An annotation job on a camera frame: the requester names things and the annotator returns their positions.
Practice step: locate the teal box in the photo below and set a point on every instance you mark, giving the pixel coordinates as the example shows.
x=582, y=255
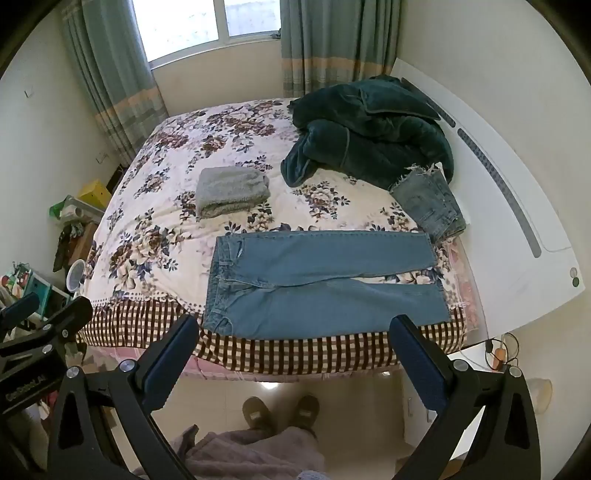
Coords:
x=39, y=287

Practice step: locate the orange small object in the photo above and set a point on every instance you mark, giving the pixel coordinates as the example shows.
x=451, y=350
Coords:
x=497, y=357

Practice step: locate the green curtain with beige band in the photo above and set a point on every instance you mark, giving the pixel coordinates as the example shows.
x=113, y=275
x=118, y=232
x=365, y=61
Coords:
x=111, y=78
x=332, y=41

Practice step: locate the white headboard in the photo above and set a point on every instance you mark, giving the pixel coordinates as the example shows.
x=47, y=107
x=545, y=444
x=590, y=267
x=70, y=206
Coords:
x=498, y=221

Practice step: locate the brown wooden cabinet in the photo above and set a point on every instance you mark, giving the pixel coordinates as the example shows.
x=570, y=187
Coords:
x=83, y=240

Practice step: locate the folded grey fleece cloth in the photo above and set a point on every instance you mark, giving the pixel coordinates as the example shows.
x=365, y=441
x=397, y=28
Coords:
x=231, y=189

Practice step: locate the person's shoe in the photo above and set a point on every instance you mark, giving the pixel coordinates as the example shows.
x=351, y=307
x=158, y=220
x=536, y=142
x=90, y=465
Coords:
x=307, y=408
x=256, y=411

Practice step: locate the white bedside table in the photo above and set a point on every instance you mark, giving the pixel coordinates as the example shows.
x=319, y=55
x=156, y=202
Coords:
x=471, y=353

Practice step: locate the yellow box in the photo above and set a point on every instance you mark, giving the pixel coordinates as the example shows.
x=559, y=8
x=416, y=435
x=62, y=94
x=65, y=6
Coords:
x=96, y=193

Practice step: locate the person's right shoe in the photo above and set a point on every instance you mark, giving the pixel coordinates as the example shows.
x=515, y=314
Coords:
x=307, y=408

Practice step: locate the window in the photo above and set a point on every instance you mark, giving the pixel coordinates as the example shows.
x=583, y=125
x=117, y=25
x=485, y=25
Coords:
x=194, y=23

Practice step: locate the white round container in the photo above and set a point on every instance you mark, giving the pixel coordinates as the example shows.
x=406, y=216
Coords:
x=76, y=277

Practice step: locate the folded frayed denim jeans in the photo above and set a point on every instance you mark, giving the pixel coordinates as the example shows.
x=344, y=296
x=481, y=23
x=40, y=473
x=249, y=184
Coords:
x=429, y=203

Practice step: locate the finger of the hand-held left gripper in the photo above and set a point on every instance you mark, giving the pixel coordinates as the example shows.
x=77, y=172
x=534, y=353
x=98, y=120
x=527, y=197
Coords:
x=69, y=318
x=18, y=308

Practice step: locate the person's left shoe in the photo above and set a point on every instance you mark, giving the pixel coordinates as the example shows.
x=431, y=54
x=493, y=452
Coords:
x=256, y=411

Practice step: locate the green and white clutter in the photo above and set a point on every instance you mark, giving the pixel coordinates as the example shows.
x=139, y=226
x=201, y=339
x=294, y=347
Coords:
x=67, y=210

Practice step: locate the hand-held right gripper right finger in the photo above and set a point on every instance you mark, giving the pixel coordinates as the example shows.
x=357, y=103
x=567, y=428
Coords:
x=418, y=369

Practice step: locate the dark green fleece garment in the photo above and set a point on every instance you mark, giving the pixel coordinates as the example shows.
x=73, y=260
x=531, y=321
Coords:
x=369, y=134

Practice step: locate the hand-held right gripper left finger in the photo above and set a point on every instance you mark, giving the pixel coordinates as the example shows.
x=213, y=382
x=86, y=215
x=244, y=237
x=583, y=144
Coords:
x=170, y=364

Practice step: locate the blue denim pants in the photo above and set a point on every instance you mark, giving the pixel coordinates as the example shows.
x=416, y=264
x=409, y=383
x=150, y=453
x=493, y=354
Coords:
x=300, y=270

